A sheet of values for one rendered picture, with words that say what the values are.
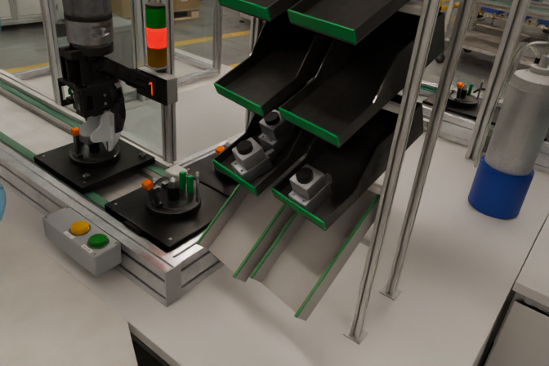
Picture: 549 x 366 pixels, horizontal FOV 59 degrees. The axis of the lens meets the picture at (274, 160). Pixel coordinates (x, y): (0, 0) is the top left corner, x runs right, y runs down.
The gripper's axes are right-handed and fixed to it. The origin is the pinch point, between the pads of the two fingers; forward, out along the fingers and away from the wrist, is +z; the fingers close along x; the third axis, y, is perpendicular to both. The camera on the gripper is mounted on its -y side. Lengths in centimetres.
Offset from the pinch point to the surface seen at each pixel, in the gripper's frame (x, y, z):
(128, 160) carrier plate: -30.7, -25.2, 26.3
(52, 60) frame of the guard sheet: -80, -33, 11
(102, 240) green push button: -5.2, 1.3, 26.1
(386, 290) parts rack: 47, -40, 36
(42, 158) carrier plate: -48, -9, 26
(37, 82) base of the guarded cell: -129, -51, 37
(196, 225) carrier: 5.4, -17.3, 26.3
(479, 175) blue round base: 49, -95, 26
